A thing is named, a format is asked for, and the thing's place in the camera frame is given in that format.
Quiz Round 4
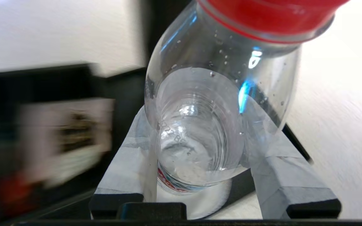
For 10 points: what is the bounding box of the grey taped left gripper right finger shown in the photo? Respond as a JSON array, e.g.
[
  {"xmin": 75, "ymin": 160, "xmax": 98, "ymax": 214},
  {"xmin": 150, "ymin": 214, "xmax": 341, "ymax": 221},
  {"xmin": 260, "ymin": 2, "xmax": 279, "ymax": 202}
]
[{"xmin": 251, "ymin": 127, "xmax": 342, "ymax": 219}]

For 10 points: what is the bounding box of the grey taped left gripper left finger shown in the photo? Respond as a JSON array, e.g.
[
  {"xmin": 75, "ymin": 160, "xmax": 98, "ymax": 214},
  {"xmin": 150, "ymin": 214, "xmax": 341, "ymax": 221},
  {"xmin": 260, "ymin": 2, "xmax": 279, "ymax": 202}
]
[{"xmin": 89, "ymin": 106, "xmax": 157, "ymax": 219}]

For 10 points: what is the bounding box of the clear red-label water bottle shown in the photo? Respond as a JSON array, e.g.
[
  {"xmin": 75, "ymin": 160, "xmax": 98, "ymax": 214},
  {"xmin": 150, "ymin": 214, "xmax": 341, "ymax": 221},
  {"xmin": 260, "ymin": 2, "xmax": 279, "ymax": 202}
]
[{"xmin": 144, "ymin": 0, "xmax": 351, "ymax": 195}]

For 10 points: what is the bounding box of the beige tea bag sachet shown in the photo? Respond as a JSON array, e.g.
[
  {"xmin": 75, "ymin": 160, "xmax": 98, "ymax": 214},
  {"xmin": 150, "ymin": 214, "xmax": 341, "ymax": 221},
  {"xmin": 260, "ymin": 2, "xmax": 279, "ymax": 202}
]
[{"xmin": 19, "ymin": 97, "xmax": 115, "ymax": 189}]

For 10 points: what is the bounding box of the white round paper coaster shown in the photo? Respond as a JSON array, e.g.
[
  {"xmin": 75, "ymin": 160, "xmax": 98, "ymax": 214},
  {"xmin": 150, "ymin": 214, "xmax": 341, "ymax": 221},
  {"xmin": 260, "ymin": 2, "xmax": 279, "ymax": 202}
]
[{"xmin": 156, "ymin": 179, "xmax": 232, "ymax": 220}]

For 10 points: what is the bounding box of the black rectangular serving tray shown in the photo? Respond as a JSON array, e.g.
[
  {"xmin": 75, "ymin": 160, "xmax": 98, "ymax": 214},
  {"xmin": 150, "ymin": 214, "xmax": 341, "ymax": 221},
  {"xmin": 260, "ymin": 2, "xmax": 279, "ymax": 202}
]
[{"xmin": 36, "ymin": 67, "xmax": 313, "ymax": 220}]

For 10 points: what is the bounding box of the small red sachet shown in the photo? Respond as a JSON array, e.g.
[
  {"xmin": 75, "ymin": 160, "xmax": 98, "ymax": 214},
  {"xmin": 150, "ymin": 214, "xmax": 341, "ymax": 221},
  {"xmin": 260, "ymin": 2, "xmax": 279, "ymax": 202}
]
[{"xmin": 0, "ymin": 171, "xmax": 38, "ymax": 215}]

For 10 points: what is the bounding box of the black divided organizer box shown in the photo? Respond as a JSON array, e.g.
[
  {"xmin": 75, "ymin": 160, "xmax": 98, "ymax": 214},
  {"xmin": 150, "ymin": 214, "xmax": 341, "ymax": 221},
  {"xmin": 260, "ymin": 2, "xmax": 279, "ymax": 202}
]
[{"xmin": 0, "ymin": 63, "xmax": 116, "ymax": 224}]

